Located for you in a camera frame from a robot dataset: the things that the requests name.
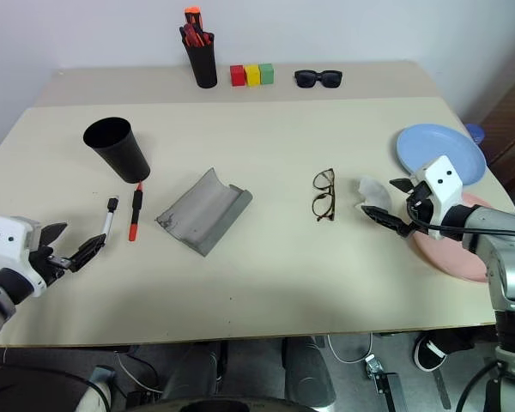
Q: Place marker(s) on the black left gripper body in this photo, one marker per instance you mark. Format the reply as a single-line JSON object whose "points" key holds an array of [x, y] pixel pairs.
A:
{"points": [[45, 264]]}

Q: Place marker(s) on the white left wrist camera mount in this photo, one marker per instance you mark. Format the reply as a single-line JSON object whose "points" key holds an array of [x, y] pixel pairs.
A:
{"points": [[13, 240]]}

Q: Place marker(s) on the red wooden block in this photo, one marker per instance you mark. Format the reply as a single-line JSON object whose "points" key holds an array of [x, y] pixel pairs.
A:
{"points": [[237, 75]]}

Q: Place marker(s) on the grey open glasses case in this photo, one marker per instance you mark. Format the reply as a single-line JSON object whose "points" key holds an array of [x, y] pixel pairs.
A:
{"points": [[206, 210]]}

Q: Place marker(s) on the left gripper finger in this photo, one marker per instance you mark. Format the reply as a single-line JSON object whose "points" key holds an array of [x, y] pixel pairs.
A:
{"points": [[51, 234], [88, 251]]}

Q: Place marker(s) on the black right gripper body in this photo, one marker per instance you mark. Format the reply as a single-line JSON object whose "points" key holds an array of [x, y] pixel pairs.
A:
{"points": [[420, 208]]}

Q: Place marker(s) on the blue plate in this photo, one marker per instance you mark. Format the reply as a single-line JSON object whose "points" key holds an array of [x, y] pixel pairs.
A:
{"points": [[433, 146]]}

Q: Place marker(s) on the tortoiseshell eyeglasses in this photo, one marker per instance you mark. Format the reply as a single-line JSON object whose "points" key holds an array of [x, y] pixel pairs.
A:
{"points": [[325, 195]]}

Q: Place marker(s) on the black pen holder cup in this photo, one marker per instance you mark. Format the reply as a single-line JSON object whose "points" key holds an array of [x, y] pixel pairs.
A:
{"points": [[204, 64]]}

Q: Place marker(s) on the blue round lid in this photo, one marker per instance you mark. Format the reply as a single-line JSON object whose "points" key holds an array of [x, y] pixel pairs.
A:
{"points": [[476, 133]]}

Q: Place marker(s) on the black and white sneaker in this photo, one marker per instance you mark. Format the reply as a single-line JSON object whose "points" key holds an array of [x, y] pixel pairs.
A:
{"points": [[427, 352]]}

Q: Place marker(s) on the white marker with black cap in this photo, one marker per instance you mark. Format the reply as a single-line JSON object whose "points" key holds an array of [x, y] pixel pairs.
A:
{"points": [[109, 219]]}

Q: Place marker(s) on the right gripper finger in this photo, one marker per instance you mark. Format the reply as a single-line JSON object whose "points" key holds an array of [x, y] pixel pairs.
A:
{"points": [[386, 219], [405, 184]]}

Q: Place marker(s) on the green wooden block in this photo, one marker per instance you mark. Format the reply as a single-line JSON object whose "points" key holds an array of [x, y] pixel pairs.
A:
{"points": [[266, 73]]}

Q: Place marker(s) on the metal caster bracket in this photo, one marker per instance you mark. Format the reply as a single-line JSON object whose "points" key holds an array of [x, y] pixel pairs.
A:
{"points": [[379, 373]]}

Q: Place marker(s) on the pink plate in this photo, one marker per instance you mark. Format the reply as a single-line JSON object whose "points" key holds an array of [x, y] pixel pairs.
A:
{"points": [[459, 257]]}

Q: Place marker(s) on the black sunglasses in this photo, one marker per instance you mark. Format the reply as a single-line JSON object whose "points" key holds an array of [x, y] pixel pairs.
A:
{"points": [[317, 79]]}

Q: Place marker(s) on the empty black cup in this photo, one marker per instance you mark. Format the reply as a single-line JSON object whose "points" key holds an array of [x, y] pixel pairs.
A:
{"points": [[120, 150]]}

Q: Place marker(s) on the brown wooden cabinet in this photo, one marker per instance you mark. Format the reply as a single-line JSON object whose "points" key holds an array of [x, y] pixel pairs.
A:
{"points": [[510, 137]]}

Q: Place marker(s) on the dark rounded leg shape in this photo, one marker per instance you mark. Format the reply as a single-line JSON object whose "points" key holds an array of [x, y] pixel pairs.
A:
{"points": [[193, 371], [307, 369]]}

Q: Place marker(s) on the yellow wooden block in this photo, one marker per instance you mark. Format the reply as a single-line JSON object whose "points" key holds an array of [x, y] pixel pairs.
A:
{"points": [[252, 74]]}

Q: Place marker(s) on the red and black marker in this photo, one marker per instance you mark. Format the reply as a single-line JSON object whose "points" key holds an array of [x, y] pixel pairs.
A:
{"points": [[136, 210]]}

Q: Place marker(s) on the white cleaning cloth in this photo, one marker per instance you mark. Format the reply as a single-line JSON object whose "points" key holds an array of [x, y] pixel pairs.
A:
{"points": [[375, 193]]}

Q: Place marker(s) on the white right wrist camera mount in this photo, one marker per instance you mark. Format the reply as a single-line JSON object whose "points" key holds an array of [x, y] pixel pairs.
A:
{"points": [[442, 180]]}

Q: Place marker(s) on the red and black pen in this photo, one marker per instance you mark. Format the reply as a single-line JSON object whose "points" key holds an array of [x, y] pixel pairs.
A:
{"points": [[189, 36], [206, 39]]}

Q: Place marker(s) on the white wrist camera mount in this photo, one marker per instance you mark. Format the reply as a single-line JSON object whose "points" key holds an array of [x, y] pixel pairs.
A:
{"points": [[13, 240], [442, 180]]}

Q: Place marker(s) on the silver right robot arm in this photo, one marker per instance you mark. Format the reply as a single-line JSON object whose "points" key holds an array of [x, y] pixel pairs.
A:
{"points": [[504, 257]]}

